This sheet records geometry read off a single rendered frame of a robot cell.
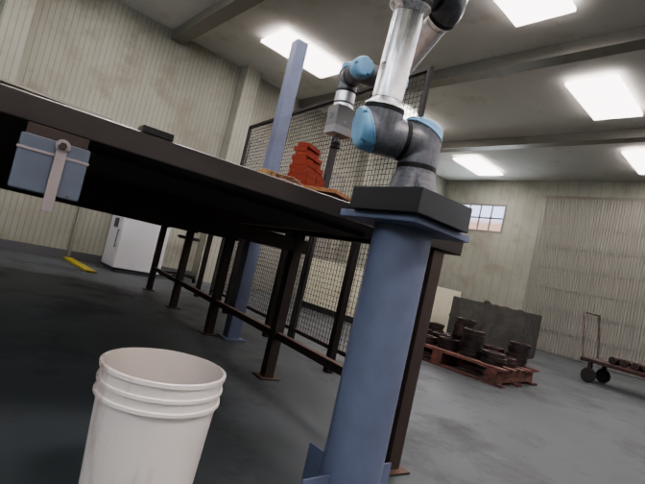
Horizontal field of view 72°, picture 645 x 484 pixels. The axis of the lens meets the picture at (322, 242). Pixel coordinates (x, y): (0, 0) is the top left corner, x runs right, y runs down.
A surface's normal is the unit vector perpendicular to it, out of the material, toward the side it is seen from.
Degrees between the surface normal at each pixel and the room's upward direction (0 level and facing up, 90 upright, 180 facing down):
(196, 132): 90
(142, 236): 90
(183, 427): 93
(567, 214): 90
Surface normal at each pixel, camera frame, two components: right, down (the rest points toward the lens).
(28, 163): 0.55, 0.08
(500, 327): -0.60, -0.18
